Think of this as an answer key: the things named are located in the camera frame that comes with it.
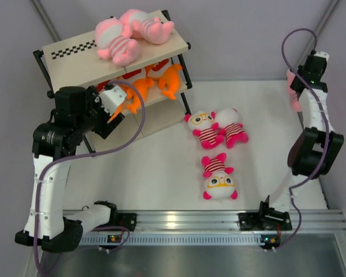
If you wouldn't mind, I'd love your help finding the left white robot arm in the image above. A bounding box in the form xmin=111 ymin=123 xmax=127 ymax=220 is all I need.
xmin=14 ymin=86 xmax=126 ymax=253

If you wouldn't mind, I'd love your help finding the orange shark plush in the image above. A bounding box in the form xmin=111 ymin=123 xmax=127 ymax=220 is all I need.
xmin=118 ymin=68 xmax=154 ymax=114
xmin=96 ymin=79 xmax=131 ymax=123
xmin=145 ymin=58 xmax=183 ymax=100

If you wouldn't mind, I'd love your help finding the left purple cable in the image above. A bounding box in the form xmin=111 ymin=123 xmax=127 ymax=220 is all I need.
xmin=33 ymin=80 xmax=146 ymax=275

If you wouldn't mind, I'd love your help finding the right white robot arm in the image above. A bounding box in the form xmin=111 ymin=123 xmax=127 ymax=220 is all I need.
xmin=257 ymin=50 xmax=344 ymax=230

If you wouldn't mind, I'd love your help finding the white panda plush with glasses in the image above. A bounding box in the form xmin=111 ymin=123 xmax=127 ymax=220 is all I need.
xmin=184 ymin=111 xmax=224 ymax=149

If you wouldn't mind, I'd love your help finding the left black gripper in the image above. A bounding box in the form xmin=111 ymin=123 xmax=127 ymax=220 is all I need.
xmin=74 ymin=87 xmax=123 ymax=140

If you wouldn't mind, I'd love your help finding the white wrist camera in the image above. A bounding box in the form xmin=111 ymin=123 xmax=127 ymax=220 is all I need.
xmin=314 ymin=51 xmax=330 ymax=61
xmin=99 ymin=85 xmax=127 ymax=115

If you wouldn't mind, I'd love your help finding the aluminium mounting rail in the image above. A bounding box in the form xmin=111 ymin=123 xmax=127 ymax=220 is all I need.
xmin=63 ymin=209 xmax=346 ymax=232

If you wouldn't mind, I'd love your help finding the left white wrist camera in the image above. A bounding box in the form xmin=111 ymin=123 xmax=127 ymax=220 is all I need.
xmin=99 ymin=85 xmax=127 ymax=115

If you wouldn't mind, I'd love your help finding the beige three-tier shelf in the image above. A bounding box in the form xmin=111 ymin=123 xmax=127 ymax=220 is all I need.
xmin=34 ymin=10 xmax=191 ymax=151

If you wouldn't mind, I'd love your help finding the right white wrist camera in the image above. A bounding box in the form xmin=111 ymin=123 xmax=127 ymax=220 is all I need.
xmin=314 ymin=51 xmax=330 ymax=61

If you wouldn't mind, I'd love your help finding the white slotted cable duct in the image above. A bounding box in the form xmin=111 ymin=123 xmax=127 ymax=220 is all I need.
xmin=80 ymin=233 xmax=279 ymax=246

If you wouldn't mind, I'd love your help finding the white panda plush front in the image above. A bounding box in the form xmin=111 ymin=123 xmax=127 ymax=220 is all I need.
xmin=201 ymin=152 xmax=238 ymax=200

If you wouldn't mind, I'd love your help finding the white panda plush face down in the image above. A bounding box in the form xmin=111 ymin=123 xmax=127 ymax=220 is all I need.
xmin=215 ymin=108 xmax=249 ymax=149

